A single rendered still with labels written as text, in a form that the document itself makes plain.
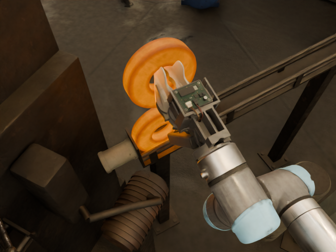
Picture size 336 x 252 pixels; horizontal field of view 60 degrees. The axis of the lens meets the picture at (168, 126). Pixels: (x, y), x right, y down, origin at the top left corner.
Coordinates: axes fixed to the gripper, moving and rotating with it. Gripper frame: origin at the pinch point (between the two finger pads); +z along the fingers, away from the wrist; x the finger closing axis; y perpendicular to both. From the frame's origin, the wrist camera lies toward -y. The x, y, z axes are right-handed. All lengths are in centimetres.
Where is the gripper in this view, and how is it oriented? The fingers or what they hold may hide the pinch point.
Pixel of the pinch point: (160, 67)
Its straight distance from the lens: 59.4
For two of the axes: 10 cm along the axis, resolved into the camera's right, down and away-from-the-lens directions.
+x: -8.8, 3.9, -2.8
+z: -4.6, -8.4, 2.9
